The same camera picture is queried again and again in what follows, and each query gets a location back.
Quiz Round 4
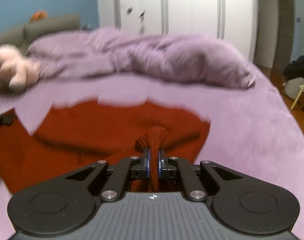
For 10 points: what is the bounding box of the rust red knit cardigan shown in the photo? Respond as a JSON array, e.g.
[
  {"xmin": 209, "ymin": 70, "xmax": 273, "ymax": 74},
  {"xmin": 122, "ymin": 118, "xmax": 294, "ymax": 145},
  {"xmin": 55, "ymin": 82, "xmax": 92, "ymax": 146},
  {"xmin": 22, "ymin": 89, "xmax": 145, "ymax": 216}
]
[{"xmin": 0, "ymin": 101, "xmax": 211, "ymax": 193}]

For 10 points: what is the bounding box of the black clothing pile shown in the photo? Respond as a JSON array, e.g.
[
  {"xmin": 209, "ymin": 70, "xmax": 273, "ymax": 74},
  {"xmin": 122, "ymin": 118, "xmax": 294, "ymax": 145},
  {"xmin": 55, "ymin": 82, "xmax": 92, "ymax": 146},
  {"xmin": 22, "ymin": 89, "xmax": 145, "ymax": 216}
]
[{"xmin": 283, "ymin": 54, "xmax": 304, "ymax": 82}]

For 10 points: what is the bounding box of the pink plush toy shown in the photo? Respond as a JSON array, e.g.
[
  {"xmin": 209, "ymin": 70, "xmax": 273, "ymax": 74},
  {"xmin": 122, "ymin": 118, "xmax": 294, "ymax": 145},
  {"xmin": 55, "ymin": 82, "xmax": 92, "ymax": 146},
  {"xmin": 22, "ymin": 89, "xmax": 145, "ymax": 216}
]
[{"xmin": 0, "ymin": 44, "xmax": 40, "ymax": 94}]

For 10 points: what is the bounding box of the grey headboard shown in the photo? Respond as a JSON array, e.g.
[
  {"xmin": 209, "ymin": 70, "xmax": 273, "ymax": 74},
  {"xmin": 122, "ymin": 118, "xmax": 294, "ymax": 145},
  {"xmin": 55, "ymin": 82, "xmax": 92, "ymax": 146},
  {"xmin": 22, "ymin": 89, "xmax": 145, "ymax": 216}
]
[{"xmin": 0, "ymin": 14, "xmax": 80, "ymax": 55}]

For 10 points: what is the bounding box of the purple bed sheet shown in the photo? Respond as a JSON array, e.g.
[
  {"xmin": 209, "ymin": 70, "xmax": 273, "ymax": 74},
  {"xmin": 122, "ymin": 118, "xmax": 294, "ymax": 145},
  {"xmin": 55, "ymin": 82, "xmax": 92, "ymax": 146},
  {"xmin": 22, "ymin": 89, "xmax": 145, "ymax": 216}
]
[{"xmin": 0, "ymin": 67, "xmax": 304, "ymax": 239}]

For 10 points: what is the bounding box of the purple crumpled duvet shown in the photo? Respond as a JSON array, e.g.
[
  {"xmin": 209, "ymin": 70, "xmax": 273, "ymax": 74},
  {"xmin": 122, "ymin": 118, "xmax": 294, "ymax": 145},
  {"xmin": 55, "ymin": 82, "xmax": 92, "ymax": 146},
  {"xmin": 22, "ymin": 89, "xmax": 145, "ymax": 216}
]
[{"xmin": 26, "ymin": 27, "xmax": 255, "ymax": 89}]

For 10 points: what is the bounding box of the orange plush toy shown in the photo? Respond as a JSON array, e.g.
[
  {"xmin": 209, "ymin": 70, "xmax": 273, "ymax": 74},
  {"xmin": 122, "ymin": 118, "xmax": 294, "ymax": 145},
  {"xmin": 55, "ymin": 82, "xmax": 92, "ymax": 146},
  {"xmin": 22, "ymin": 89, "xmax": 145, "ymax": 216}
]
[{"xmin": 30, "ymin": 10, "xmax": 48, "ymax": 22}]

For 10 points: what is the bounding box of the white wardrobe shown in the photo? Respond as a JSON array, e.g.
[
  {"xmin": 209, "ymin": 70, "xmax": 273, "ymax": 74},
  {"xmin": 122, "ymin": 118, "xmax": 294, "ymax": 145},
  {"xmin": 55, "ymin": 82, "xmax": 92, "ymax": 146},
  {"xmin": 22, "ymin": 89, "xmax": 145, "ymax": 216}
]
[{"xmin": 98, "ymin": 0, "xmax": 258, "ymax": 61}]

